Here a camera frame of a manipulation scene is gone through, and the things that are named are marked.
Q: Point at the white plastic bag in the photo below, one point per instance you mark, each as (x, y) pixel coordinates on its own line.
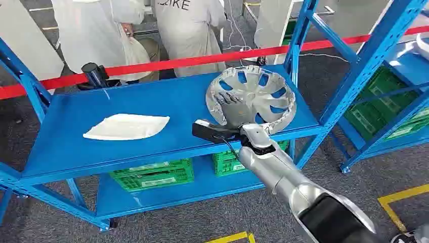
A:
(135, 57)

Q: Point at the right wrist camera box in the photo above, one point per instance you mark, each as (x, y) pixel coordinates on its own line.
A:
(211, 131)

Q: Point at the silver plastic wheel hubcap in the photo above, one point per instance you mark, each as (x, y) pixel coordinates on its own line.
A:
(264, 92)

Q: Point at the white board panel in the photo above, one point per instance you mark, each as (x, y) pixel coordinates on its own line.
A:
(26, 40)
(273, 23)

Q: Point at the blue metal shelf rack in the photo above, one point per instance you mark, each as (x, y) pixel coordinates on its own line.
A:
(407, 67)
(134, 100)

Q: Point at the white moulded plastic part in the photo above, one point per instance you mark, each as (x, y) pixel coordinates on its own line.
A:
(417, 47)

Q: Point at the red barrier tape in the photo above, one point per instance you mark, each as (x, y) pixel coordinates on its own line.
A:
(187, 62)

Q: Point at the black barrier post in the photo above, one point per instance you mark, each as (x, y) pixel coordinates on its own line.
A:
(94, 74)

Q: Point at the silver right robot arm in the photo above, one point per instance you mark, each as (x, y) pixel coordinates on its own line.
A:
(278, 167)

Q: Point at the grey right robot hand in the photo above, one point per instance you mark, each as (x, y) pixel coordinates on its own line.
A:
(238, 112)

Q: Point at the person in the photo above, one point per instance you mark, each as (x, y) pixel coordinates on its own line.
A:
(187, 33)
(90, 33)

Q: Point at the green plastic crate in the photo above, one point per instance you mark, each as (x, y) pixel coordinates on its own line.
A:
(410, 125)
(152, 176)
(378, 104)
(226, 164)

